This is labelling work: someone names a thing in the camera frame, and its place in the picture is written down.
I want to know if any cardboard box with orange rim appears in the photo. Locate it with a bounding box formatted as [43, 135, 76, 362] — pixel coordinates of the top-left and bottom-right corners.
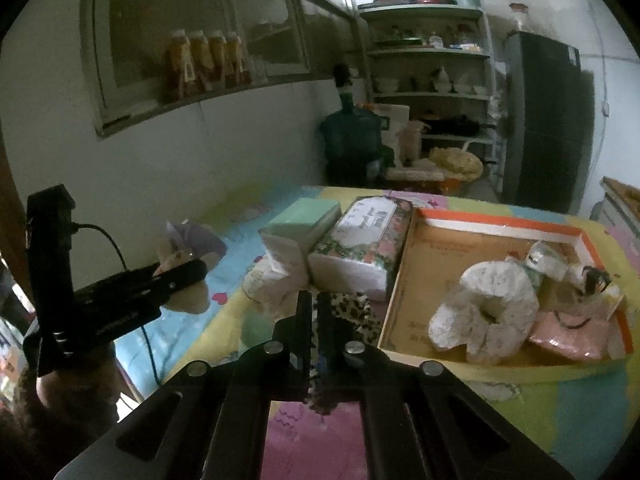
[376, 207, 632, 368]

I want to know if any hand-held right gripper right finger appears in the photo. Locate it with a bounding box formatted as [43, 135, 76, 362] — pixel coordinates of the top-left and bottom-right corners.
[315, 291, 576, 480]

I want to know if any green tissue box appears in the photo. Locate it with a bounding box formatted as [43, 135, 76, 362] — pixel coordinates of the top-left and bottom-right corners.
[258, 197, 343, 261]

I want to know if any pink pouch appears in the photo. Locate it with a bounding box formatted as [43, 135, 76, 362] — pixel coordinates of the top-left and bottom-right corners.
[527, 307, 618, 362]

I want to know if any clear packet with green label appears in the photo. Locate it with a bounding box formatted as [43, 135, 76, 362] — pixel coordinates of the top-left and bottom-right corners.
[522, 241, 568, 283]

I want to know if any cream cloth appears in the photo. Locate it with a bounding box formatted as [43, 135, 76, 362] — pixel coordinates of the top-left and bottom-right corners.
[242, 245, 313, 318]

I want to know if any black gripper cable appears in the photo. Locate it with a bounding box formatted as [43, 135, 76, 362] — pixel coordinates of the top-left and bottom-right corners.
[72, 223, 163, 386]

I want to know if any purple fabric flower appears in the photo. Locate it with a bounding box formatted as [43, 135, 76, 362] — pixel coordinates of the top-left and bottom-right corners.
[165, 221, 228, 261]

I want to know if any row of glass jars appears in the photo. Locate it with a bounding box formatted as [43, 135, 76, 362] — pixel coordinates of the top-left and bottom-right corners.
[372, 22, 486, 53]

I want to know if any leopard print cloth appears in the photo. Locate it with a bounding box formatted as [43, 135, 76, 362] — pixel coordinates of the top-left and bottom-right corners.
[310, 290, 386, 413]

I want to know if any row of white bowls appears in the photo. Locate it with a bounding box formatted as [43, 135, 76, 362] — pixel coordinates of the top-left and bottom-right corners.
[372, 67, 488, 95]

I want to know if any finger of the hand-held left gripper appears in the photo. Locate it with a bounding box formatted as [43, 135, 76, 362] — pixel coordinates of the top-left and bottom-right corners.
[80, 258, 208, 311]

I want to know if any person's left forearm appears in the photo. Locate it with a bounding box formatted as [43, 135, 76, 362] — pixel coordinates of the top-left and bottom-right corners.
[0, 400, 118, 480]

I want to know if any black white packaged scrunchie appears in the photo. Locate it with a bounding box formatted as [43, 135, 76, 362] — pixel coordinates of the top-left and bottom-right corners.
[567, 262, 626, 321]

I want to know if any dark grey refrigerator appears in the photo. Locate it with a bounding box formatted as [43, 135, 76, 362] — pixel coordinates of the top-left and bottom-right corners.
[502, 31, 596, 213]

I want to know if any white floral fabric ring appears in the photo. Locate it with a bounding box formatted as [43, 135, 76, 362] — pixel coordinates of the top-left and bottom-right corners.
[427, 260, 541, 366]

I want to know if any black water pump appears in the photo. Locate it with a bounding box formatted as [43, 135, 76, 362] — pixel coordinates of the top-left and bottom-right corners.
[332, 63, 353, 111]

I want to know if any person's left hand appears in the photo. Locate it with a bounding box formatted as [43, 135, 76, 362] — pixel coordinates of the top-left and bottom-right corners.
[37, 342, 123, 421]

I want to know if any orange juice bottle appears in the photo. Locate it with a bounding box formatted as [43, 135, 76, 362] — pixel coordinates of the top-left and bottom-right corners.
[167, 31, 193, 101]
[209, 31, 232, 88]
[190, 30, 216, 92]
[226, 32, 251, 86]

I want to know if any white wall cable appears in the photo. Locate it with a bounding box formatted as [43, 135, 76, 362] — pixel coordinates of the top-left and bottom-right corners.
[592, 0, 616, 161]

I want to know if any large water jug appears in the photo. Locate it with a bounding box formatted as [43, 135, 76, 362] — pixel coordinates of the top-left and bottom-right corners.
[320, 110, 396, 186]

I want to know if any basket of flatbread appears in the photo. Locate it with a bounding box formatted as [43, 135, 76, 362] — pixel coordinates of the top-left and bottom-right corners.
[429, 147, 483, 178]

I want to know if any aluminium frame glass window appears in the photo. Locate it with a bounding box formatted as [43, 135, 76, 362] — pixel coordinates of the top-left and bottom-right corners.
[82, 0, 358, 136]

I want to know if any white bag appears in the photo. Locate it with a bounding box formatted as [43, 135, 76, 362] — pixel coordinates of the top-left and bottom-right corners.
[372, 104, 411, 158]

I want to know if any floral tissue pack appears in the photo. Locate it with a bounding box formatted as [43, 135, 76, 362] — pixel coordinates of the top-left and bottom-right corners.
[307, 196, 415, 303]

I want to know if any black wok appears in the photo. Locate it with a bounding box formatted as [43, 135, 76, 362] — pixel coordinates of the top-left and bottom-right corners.
[425, 116, 496, 136]

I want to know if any white metal shelf unit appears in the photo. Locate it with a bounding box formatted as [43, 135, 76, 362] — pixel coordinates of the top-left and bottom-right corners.
[357, 4, 501, 161]

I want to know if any glass jar with red lid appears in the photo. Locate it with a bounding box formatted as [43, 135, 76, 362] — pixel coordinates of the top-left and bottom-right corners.
[509, 3, 530, 33]

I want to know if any wooden stool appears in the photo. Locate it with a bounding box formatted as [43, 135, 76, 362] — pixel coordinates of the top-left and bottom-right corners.
[387, 165, 446, 186]

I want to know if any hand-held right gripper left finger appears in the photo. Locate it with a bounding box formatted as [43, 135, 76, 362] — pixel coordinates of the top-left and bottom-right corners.
[52, 290, 313, 480]

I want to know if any translucent plastic pitcher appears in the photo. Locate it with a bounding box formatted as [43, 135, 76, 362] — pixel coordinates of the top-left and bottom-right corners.
[400, 121, 431, 163]

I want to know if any kitchen counter cabinet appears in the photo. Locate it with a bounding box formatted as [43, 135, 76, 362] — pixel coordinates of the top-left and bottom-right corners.
[590, 176, 640, 241]

